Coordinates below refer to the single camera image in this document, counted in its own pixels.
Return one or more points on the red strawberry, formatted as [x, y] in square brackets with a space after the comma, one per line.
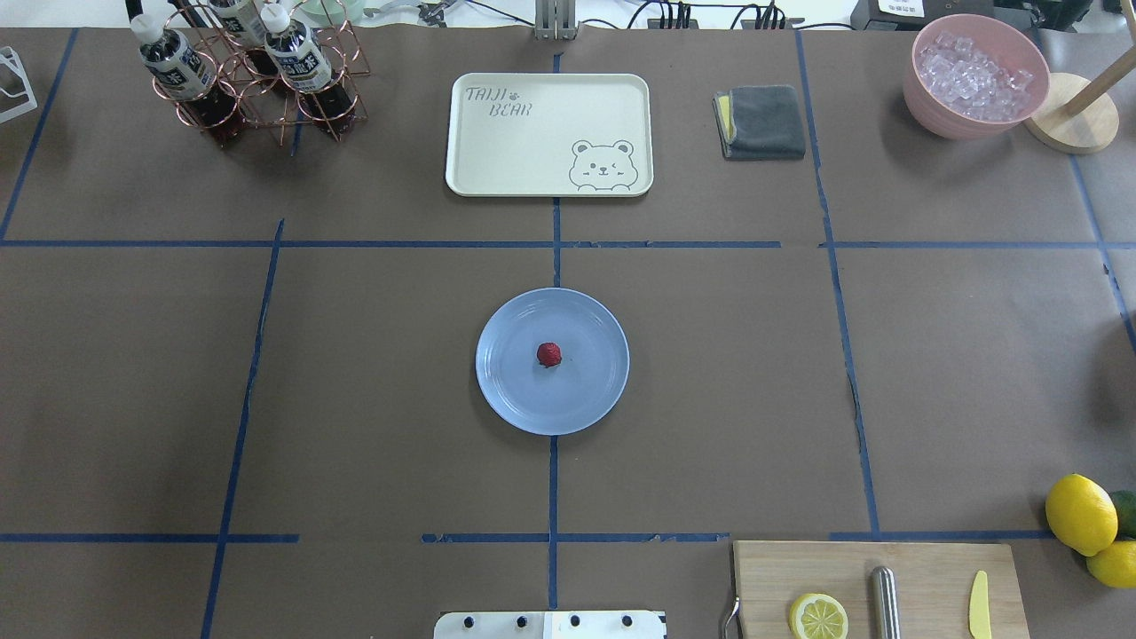
[549, 355]

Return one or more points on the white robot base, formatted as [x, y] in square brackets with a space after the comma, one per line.
[552, 624]

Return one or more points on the cream bear tray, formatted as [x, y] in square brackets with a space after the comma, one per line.
[549, 135]

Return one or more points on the grey folded cloth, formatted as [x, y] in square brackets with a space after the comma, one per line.
[760, 123]

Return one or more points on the dark drink bottle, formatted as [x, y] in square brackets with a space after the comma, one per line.
[186, 77]
[241, 19]
[298, 55]

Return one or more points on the green bowl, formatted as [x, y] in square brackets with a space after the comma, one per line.
[332, 12]

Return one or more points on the wooden cutting board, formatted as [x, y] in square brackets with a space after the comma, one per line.
[933, 585]

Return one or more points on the pink bowl with ice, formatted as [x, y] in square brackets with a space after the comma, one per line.
[970, 76]

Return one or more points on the yellow plastic knife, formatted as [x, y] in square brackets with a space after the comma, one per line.
[979, 621]

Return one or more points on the wooden stand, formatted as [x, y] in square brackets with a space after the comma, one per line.
[1079, 114]

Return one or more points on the yellow lemon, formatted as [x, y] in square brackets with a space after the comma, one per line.
[1081, 515]
[1114, 566]

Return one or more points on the green avocado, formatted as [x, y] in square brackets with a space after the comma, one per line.
[1124, 503]

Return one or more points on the copper wire bottle rack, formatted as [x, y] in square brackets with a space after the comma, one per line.
[265, 100]

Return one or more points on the steel knife handle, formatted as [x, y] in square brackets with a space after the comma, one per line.
[885, 597]

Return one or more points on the white wire cup basket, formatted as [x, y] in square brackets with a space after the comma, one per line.
[16, 88]

